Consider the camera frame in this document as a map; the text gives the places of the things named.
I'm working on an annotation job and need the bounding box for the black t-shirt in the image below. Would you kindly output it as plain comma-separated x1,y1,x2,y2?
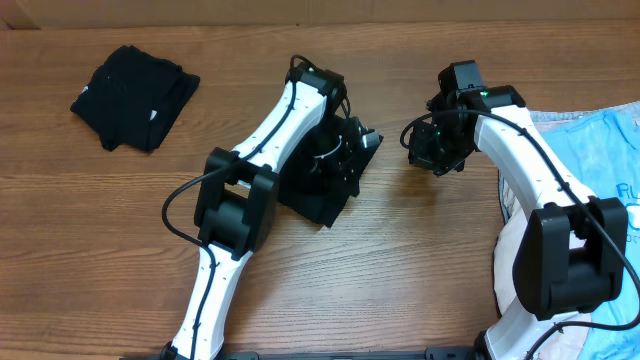
278,115,383,227

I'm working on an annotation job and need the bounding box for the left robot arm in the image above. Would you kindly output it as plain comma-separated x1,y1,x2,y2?
159,63,381,359

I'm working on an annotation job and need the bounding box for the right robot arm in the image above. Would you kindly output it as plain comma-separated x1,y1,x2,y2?
400,60,639,359

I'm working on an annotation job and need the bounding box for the cardboard back wall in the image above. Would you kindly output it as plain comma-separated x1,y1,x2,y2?
1,0,639,29

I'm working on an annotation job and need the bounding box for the white pink garment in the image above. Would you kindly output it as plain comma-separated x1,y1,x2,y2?
492,107,596,360

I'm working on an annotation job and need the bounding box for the folded black garment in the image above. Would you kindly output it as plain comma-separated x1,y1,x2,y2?
70,45,200,152

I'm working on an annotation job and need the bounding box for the light blue garment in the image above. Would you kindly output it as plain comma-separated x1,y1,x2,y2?
532,105,639,359

